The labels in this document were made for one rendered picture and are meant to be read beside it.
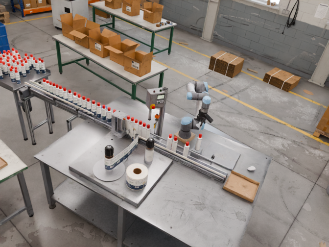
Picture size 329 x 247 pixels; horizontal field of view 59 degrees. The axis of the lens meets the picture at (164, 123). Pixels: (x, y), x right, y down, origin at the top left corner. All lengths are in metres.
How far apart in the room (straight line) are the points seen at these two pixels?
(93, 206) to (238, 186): 1.60
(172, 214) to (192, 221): 0.18
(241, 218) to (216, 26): 6.62
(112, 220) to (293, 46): 6.07
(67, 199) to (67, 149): 0.63
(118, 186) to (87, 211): 0.77
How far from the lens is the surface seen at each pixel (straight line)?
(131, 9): 7.31
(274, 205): 4.22
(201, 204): 2.78
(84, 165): 2.94
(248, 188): 3.06
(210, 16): 8.66
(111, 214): 3.37
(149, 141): 2.76
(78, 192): 3.58
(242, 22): 8.27
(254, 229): 3.86
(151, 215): 2.63
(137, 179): 2.61
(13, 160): 3.25
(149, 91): 2.91
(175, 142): 3.00
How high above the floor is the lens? 2.97
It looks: 37 degrees down
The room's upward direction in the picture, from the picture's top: 8 degrees clockwise
